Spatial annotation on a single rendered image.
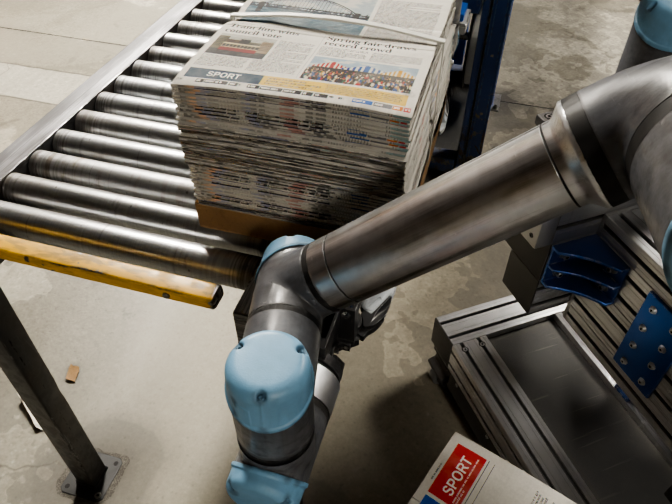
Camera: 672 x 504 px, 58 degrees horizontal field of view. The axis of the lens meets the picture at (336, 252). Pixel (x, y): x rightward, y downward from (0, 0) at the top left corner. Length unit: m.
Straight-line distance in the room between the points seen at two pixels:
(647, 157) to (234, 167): 0.49
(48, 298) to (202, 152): 1.31
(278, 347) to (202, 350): 1.23
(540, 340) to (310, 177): 0.94
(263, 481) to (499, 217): 0.32
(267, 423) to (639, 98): 0.37
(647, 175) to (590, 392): 1.09
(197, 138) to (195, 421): 0.99
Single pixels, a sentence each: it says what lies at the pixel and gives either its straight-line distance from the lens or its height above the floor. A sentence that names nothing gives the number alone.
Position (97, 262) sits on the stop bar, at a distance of 0.84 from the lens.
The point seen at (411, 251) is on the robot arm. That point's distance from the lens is 0.53.
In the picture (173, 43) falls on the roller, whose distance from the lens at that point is 1.40.
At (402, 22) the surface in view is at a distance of 0.86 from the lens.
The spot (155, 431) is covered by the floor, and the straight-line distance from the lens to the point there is 1.64.
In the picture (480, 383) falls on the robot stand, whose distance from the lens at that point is 1.41.
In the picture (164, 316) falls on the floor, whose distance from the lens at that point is 1.85.
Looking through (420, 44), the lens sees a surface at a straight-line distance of 0.81.
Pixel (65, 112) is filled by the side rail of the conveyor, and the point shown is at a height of 0.80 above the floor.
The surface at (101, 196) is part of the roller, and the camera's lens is 0.98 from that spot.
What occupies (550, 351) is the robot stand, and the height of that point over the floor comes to 0.21.
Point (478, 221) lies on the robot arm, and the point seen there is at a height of 1.05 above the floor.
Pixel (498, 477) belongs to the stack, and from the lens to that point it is 0.63.
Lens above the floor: 1.38
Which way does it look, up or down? 45 degrees down
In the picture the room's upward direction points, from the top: straight up
